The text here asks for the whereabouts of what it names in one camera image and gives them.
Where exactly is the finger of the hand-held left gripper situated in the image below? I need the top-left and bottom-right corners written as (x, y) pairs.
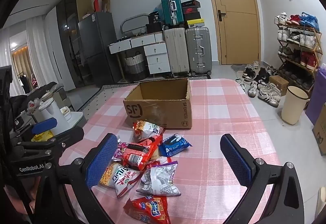
top-left (15, 117), bottom-right (58, 142)
top-left (17, 126), bottom-right (85, 156)

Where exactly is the black jacket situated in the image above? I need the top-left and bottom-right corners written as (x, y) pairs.
top-left (10, 81), bottom-right (59, 114)

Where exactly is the orange noodle snack bag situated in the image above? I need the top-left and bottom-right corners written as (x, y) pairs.
top-left (133, 120), bottom-right (165, 140)

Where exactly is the white kitchen appliance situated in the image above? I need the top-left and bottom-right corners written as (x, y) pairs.
top-left (38, 98), bottom-right (70, 136)

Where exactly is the beige cracker packet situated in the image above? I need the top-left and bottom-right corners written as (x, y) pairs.
top-left (150, 148), bottom-right (165, 163)

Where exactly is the white noodle snack bag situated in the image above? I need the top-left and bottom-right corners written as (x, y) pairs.
top-left (99, 162), bottom-right (143, 198)

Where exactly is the cream waste bin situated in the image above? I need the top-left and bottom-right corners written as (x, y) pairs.
top-left (281, 86), bottom-right (309, 126)

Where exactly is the printed cardboard carton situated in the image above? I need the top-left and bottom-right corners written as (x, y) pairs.
top-left (312, 103), bottom-right (326, 156)

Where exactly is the white desk with drawers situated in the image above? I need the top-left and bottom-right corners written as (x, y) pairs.
top-left (109, 32), bottom-right (171, 79)

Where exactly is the pink checked tablecloth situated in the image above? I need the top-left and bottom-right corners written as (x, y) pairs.
top-left (58, 78), bottom-right (288, 224)

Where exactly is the red chip bag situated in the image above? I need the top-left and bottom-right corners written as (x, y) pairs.
top-left (123, 195), bottom-right (171, 224)

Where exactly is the arched grey mirror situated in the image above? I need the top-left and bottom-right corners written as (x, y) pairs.
top-left (120, 15), bottom-right (149, 36)

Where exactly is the scattered sneakers pile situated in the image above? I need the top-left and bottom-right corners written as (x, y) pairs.
top-left (236, 60), bottom-right (282, 108)

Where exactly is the teal suitcase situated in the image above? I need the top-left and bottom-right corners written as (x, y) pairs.
top-left (160, 0), bottom-right (184, 26)

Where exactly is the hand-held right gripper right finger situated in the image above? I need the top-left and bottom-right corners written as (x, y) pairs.
top-left (220, 134), bottom-right (305, 224)

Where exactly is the person's left hand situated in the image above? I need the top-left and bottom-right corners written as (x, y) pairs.
top-left (4, 179), bottom-right (36, 215)

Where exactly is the dark glass cabinet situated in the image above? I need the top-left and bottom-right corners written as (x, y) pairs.
top-left (56, 0), bottom-right (88, 89)

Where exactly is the wooden cabinet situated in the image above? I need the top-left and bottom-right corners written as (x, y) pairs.
top-left (76, 0), bottom-right (93, 22)

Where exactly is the grey door mat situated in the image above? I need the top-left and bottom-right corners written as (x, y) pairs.
top-left (230, 63), bottom-right (258, 79)

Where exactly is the small brown cardboard box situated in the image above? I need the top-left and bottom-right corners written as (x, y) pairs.
top-left (269, 75), bottom-right (289, 97)

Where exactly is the red snack packet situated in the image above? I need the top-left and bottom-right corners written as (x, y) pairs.
top-left (120, 134), bottom-right (163, 171)

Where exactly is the beige suitcase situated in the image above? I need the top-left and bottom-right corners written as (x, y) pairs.
top-left (164, 27), bottom-right (190, 77)

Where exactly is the black bag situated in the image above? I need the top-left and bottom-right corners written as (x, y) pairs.
top-left (147, 11), bottom-right (163, 27)

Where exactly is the blue cookie packet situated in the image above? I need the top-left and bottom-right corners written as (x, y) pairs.
top-left (158, 134), bottom-right (192, 157)

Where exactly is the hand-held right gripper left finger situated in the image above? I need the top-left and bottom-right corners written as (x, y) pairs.
top-left (34, 133), bottom-right (120, 224)

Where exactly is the yellow plastic bag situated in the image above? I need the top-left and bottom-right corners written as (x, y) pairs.
top-left (31, 131), bottom-right (54, 142)

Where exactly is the silver suitcase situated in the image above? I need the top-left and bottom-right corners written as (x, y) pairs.
top-left (185, 27), bottom-right (213, 77)

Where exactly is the woven laundry basket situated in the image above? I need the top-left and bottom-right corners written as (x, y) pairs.
top-left (124, 51), bottom-right (149, 81)

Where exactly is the yellow and black shoebox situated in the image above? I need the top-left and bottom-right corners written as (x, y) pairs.
top-left (185, 19), bottom-right (205, 28)

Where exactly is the wooden door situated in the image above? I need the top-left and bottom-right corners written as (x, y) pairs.
top-left (201, 0), bottom-right (263, 65)

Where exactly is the white curtain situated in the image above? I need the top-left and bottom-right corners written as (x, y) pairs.
top-left (0, 11), bottom-right (64, 92)

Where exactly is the shoe rack with shoes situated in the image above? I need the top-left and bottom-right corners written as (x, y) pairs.
top-left (274, 12), bottom-right (320, 89)

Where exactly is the silver snack bag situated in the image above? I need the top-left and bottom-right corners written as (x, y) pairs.
top-left (136, 163), bottom-right (182, 196)

